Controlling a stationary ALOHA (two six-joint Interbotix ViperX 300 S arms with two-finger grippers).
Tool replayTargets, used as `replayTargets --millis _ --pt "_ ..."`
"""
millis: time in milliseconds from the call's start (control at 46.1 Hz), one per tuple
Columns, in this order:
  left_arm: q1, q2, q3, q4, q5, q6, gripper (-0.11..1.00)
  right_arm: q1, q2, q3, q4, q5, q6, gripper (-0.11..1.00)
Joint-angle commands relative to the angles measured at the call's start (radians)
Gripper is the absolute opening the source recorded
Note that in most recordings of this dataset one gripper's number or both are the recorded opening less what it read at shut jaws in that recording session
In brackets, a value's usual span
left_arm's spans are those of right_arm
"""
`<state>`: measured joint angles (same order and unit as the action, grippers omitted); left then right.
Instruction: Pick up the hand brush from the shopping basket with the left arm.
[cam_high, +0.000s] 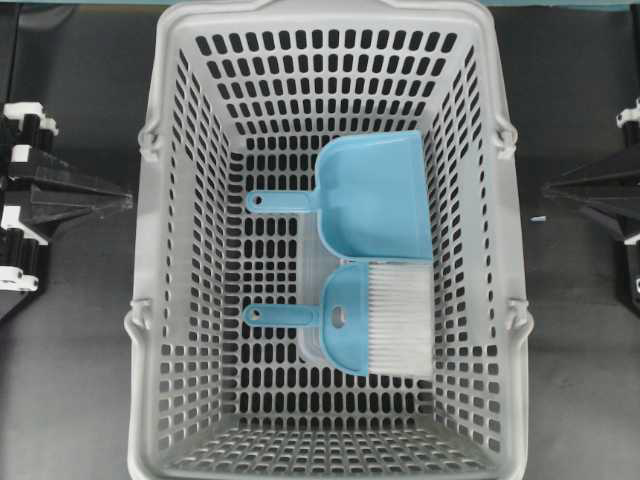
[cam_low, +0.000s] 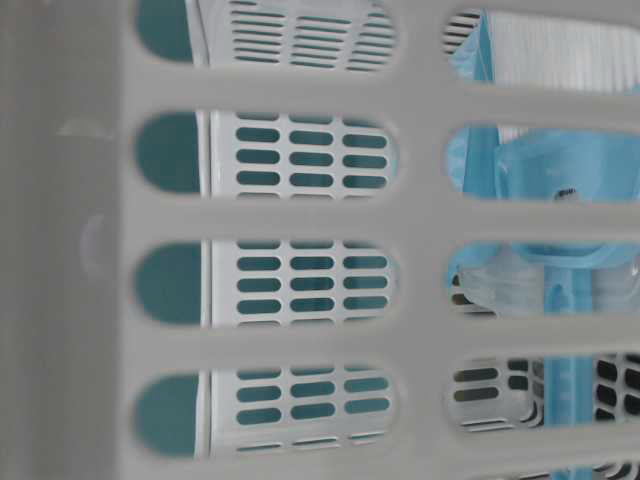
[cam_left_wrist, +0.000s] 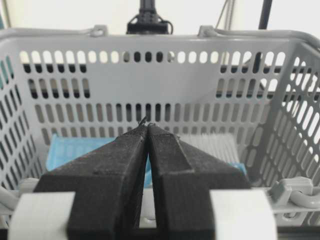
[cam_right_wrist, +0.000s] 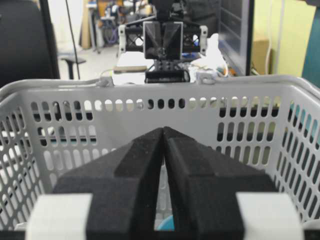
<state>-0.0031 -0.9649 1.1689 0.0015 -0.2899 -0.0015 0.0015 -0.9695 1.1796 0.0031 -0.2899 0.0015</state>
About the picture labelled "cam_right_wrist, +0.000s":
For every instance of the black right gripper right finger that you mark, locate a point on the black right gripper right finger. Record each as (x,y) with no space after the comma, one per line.
(216,197)

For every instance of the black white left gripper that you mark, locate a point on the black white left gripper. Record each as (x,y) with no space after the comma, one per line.
(164,42)

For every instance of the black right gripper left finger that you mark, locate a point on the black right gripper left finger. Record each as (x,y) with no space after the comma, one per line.
(113,197)

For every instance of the blue item in basket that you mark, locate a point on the blue item in basket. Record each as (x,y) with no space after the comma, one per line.
(166,224)

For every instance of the white plastic shopping basket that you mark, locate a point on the white plastic shopping basket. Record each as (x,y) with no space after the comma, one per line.
(51,126)

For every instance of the brown flat object on table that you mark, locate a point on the brown flat object on table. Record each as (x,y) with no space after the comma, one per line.
(129,69)

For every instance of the dark monitor screen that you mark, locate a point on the dark monitor screen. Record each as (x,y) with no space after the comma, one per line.
(235,34)

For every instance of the cardboard box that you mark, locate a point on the cardboard box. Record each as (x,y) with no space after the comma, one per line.
(259,54)

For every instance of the black office chair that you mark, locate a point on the black office chair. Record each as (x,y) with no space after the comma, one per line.
(28,47)

